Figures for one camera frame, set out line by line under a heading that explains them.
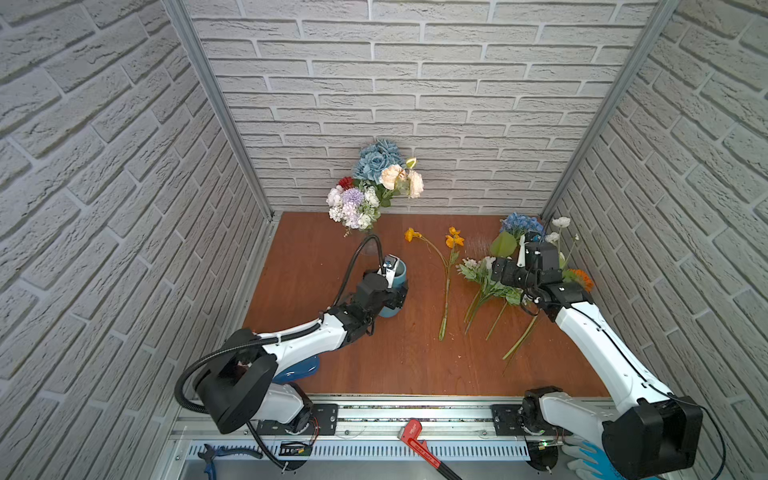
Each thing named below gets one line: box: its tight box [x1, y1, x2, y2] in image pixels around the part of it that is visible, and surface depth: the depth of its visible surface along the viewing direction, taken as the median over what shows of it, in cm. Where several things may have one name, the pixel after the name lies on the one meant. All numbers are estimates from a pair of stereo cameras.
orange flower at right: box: [568, 268, 594, 292], surface depth 97 cm
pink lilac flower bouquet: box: [326, 184, 381, 237], surface depth 85 cm
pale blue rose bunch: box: [353, 138, 405, 185], surface depth 82 cm
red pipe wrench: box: [397, 419, 462, 480], surface depth 71 cm
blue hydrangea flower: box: [500, 212, 545, 240], surface depth 109 cm
